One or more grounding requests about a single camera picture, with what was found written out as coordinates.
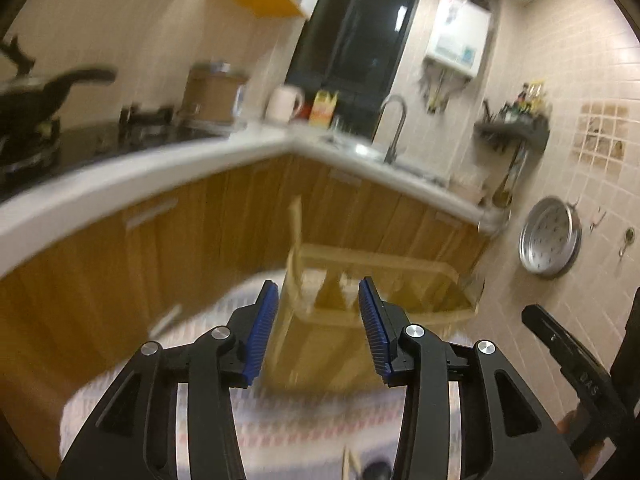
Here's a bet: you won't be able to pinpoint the beige plastic utensil basket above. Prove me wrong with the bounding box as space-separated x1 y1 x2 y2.
260 244 482 394

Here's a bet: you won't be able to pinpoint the white electric kettle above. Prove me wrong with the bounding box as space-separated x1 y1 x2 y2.
265 84 305 125

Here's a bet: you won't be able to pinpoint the metal wall hook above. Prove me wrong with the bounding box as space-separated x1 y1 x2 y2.
618 226 636 259

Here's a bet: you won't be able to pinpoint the steel sink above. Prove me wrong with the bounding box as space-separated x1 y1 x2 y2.
324 138 446 181

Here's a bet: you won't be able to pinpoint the round metal steamer tray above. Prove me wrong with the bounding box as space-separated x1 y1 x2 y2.
518 196 582 280

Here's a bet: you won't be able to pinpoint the black wok with lid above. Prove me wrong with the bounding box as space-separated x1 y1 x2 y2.
1 36 117 134

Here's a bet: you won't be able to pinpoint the dark window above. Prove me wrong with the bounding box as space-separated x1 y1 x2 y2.
285 0 419 138

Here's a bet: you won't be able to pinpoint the striped woven table mat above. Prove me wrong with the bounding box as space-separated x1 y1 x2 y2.
58 278 501 480

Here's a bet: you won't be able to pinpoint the white countertop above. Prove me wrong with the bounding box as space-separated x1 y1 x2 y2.
1 122 511 274

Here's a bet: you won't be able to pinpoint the steel kitchen faucet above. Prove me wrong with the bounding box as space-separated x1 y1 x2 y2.
380 94 408 165

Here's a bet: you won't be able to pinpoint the wooden chopstick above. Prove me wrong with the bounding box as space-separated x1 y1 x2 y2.
285 195 304 309

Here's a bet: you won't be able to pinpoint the yellow detergent bottle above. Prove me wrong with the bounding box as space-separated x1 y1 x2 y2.
308 90 338 129

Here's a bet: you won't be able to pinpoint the brown rice cooker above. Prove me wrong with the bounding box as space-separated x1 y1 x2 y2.
178 61 250 125

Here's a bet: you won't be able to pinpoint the black gas stove top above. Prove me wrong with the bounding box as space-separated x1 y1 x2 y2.
1 105 231 202

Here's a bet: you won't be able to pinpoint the white gas water heater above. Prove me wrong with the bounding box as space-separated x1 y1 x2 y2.
425 0 491 79

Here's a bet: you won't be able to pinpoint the wooden base cabinets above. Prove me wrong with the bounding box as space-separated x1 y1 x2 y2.
1 155 488 391

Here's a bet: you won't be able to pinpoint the hanging ladle utensils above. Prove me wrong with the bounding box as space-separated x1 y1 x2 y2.
491 142 528 209

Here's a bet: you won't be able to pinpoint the black wall spice shelf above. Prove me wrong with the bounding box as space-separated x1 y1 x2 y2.
474 116 550 153

